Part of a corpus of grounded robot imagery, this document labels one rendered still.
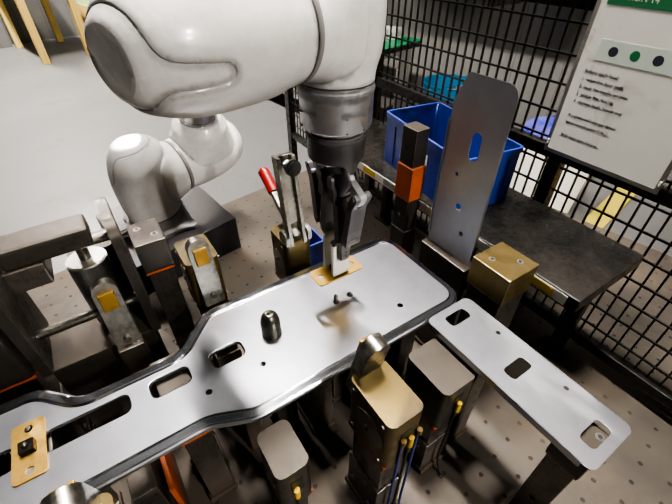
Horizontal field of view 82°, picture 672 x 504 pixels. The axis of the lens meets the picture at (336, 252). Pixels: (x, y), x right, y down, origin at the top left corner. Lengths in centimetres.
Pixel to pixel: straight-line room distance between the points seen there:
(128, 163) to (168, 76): 83
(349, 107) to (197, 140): 76
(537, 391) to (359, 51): 51
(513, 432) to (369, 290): 45
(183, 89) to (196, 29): 4
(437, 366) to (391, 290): 16
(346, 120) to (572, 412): 49
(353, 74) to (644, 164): 60
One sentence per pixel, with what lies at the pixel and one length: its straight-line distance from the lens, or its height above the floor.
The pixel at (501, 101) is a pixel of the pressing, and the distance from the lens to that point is 67.
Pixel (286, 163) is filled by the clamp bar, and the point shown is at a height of 122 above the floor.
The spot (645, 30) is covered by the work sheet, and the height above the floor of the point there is 138.
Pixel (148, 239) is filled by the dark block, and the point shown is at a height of 112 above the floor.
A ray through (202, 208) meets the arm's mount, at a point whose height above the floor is 82.
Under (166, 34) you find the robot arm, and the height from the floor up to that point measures 146.
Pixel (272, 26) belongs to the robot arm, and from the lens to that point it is 35.
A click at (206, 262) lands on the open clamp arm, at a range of 70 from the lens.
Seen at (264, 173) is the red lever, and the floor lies 114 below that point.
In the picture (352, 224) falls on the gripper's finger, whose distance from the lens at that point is 53.
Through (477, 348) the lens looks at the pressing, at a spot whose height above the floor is 100.
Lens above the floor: 151
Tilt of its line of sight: 40 degrees down
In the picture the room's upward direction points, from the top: straight up
